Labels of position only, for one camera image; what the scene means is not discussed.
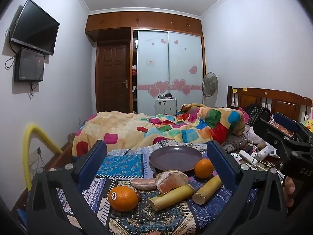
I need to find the colourful patchwork blanket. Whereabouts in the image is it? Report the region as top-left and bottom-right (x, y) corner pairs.
(72, 104), (246, 157)

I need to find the peeled pomelo chunk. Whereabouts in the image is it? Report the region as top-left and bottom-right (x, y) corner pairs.
(155, 170), (189, 194)

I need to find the black monitor cable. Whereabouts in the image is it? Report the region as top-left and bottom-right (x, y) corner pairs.
(29, 80), (40, 102)

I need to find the white box appliance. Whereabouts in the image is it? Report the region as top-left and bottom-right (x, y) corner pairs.
(155, 93), (177, 115)

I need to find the small black wall monitor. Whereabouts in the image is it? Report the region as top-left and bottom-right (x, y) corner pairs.
(14, 48), (45, 82)

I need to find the yellow plush toy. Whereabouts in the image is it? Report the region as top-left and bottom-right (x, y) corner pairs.
(301, 119), (313, 133)

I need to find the black backpack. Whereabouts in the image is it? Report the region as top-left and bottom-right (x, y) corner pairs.
(245, 104), (271, 126)

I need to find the pink pomelo segment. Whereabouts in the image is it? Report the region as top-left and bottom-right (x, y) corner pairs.
(130, 178), (157, 190)

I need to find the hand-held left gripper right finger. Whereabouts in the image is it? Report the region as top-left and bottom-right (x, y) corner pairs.
(207, 141), (288, 235)

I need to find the wooden bed headboard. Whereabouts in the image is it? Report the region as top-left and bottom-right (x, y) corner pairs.
(227, 86), (313, 125)

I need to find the white bottle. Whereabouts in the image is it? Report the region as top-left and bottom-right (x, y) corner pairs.
(257, 146), (275, 161)

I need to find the patterned blue cloth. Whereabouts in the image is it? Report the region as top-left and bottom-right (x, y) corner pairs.
(56, 139), (260, 235)

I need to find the wooden wardrobe with sliding doors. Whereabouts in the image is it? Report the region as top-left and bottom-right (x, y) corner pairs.
(85, 11), (206, 115)

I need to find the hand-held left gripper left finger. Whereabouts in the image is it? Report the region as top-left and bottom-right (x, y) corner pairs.
(26, 139), (108, 235)

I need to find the brown wooden door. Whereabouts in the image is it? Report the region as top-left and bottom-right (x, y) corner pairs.
(96, 42), (130, 114)

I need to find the grey plush toy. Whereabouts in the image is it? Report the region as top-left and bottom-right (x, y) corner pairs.
(221, 136), (247, 155)

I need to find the orange with sticker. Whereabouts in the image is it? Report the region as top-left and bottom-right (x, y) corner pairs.
(108, 186), (139, 212)

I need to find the white power strip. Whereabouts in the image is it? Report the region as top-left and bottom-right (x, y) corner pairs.
(238, 149), (258, 165)

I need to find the purple round plate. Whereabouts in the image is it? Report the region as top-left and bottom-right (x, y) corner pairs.
(149, 146), (203, 172)

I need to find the wall-mounted black television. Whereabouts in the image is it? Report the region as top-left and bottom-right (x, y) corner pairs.
(10, 0), (60, 55)

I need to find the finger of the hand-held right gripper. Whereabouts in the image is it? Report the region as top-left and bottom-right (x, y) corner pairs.
(253, 118), (304, 160)
(273, 112), (313, 145)

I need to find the yellow foam hose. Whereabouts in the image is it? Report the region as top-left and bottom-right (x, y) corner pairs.
(23, 124), (63, 191)

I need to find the person's right hand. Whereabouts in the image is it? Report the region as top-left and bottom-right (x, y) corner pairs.
(283, 176), (295, 214)

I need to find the yellow sugarcane piece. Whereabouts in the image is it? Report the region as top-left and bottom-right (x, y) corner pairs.
(192, 175), (222, 205)
(149, 184), (195, 210)

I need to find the standing electric fan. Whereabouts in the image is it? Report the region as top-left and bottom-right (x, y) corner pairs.
(202, 72), (219, 108)

